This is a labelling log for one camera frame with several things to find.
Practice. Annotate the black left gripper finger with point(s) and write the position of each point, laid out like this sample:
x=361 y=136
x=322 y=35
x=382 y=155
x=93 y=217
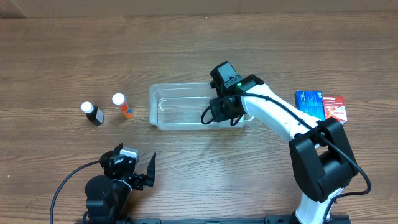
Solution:
x=117 y=149
x=150 y=177

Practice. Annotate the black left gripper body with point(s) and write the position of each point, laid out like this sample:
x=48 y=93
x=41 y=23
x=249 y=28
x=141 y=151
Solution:
x=134 y=178

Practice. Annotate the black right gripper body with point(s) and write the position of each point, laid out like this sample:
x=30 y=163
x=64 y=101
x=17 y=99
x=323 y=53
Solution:
x=218 y=106

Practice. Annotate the clear plastic container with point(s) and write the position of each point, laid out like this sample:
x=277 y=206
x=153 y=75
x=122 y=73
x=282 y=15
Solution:
x=179 y=106

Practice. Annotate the blue medicine box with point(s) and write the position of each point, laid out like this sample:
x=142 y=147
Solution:
x=310 y=102

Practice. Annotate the red medicine box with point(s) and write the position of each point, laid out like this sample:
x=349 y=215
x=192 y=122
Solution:
x=334 y=107

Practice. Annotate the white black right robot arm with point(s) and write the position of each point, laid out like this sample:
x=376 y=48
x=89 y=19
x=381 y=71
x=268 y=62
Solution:
x=322 y=158

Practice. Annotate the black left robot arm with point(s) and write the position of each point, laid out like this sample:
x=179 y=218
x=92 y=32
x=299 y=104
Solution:
x=107 y=194

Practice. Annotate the dark brown medicine bottle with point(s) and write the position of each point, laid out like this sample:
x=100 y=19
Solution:
x=93 y=113

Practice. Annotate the orange tablet tube white cap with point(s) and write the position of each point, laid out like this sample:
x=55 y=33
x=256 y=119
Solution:
x=119 y=100

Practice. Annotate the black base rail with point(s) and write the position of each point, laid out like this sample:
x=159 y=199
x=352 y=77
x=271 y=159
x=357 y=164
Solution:
x=217 y=220

